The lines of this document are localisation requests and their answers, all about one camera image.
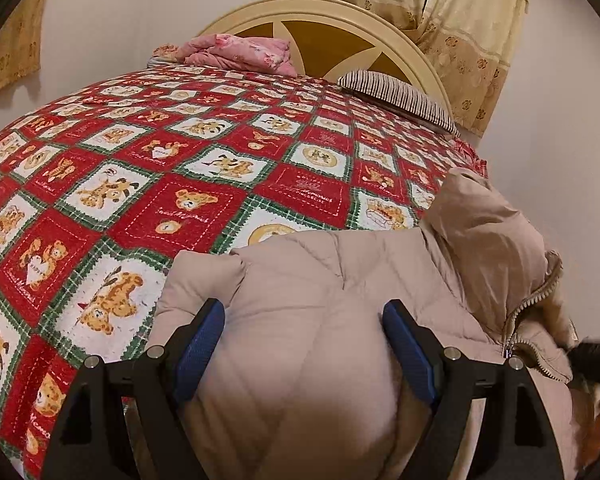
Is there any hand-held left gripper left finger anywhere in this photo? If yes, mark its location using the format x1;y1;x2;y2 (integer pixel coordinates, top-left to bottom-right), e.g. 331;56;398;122
42;298;226;480

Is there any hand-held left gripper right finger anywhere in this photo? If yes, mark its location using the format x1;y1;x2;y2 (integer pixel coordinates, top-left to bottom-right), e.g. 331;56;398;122
382;299;566;480

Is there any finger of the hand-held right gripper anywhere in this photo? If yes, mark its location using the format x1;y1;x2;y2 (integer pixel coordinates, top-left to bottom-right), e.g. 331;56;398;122
567;337;600;391

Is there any beige puffer jacket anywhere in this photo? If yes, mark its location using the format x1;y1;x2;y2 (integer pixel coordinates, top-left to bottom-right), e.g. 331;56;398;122
145;167;596;480

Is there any red bear printed bedspread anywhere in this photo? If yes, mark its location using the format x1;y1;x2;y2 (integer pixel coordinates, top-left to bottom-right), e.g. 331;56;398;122
0;65;488;480

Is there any striped pillow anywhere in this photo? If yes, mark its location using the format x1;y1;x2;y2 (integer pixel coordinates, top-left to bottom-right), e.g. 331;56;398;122
337;70;461;137

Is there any pink folded quilt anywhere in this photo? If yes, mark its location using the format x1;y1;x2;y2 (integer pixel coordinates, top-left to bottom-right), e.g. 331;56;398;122
152;33;299;78

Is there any cream wooden headboard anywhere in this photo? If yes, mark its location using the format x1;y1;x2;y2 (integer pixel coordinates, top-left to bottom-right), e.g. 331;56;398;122
200;0;456;126

